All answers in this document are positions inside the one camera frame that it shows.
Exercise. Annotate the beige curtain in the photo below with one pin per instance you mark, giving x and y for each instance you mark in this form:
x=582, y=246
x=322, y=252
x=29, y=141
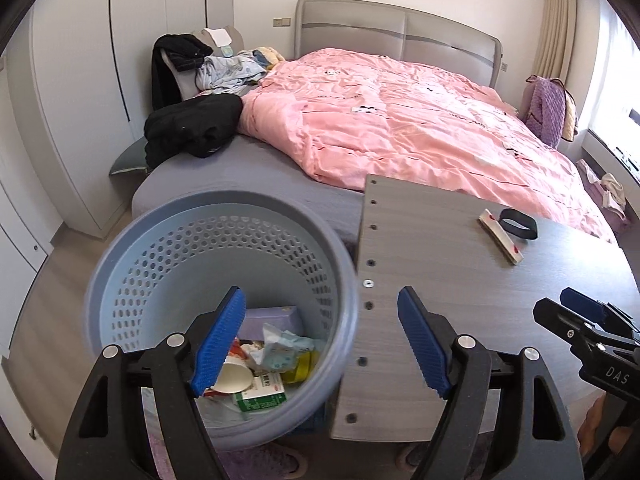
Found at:
x=557, y=25

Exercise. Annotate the purple slipper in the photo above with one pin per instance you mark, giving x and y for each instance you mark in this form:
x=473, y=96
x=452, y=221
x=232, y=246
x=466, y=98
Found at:
x=265, y=460
x=417, y=455

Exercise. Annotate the pink duvet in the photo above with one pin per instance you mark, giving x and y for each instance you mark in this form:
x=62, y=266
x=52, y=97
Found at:
x=400, y=120

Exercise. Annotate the yellow rimmed clear lid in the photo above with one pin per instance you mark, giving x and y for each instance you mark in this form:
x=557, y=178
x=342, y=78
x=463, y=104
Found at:
x=301, y=367

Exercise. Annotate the grey-green cushion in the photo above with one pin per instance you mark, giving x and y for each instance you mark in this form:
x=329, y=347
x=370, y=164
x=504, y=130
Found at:
x=127, y=160

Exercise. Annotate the red and white paper cup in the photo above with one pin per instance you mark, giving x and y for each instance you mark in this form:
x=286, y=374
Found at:
x=232, y=375

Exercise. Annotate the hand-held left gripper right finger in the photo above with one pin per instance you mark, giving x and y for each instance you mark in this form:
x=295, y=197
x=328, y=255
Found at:
x=422, y=345

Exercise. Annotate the beige chair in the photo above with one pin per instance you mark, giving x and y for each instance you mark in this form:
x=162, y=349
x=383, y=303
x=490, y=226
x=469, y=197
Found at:
x=236, y=37

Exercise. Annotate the white wardrobe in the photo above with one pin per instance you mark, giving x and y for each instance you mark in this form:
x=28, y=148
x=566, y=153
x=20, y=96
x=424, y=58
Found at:
x=75, y=85

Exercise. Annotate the black jacket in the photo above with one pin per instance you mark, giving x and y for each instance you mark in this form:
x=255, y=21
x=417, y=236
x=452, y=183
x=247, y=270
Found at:
x=175, y=55

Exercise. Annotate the white cloth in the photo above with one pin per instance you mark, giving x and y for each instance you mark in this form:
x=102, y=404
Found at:
x=217, y=36

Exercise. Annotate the window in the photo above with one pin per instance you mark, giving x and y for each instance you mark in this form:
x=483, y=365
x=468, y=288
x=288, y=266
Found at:
x=620, y=95

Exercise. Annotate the small red and white packet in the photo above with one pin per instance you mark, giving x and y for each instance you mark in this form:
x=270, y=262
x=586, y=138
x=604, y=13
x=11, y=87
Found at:
x=500, y=237

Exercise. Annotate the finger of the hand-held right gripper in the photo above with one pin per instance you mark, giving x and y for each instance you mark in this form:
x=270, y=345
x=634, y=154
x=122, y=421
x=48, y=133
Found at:
x=560, y=320
x=582, y=304

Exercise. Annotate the torn white milk carton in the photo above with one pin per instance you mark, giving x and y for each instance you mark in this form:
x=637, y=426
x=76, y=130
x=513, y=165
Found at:
x=260, y=392

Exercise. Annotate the grey padded headboard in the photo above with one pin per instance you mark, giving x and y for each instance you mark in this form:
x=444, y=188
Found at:
x=350, y=25

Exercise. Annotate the yellow cloth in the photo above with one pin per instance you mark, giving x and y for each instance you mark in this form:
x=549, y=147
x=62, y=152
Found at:
x=571, y=115

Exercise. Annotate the pale purple box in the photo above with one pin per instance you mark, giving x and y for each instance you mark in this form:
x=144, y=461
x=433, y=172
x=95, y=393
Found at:
x=270, y=317

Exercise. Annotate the light grey-blue clothing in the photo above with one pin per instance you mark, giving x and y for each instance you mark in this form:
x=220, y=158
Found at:
x=225, y=72

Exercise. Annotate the black clothing pile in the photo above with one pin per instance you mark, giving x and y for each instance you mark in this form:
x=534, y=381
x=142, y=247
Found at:
x=195, y=122

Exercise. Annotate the grey bed mattress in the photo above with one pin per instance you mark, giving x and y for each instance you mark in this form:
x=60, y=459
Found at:
x=240, y=165

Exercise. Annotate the yellow and blue plush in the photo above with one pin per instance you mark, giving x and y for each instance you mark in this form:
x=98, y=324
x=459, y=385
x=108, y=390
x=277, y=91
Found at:
x=267, y=57

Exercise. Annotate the purple backpack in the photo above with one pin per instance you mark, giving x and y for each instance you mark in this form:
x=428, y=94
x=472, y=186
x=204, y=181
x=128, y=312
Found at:
x=545, y=107

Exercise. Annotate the pink cloth pile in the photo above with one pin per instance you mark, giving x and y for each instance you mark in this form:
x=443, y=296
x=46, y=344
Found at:
x=592, y=185

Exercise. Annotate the blue perforated plastic basket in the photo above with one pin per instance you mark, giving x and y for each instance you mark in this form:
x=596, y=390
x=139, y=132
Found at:
x=150, y=260

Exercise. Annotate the light blue wipes packet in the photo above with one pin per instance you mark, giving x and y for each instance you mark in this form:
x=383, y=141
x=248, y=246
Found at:
x=280, y=355

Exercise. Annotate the cream crumpled cloth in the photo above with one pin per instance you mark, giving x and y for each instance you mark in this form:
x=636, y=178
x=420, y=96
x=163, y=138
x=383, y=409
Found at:
x=614, y=187

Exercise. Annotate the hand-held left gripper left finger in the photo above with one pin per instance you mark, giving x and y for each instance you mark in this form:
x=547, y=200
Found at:
x=217, y=345

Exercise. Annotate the person's right hand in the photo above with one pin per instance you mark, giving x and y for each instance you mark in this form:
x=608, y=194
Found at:
x=594, y=422

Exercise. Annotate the black band loop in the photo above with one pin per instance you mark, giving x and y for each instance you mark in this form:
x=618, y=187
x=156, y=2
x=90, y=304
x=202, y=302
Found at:
x=530, y=227

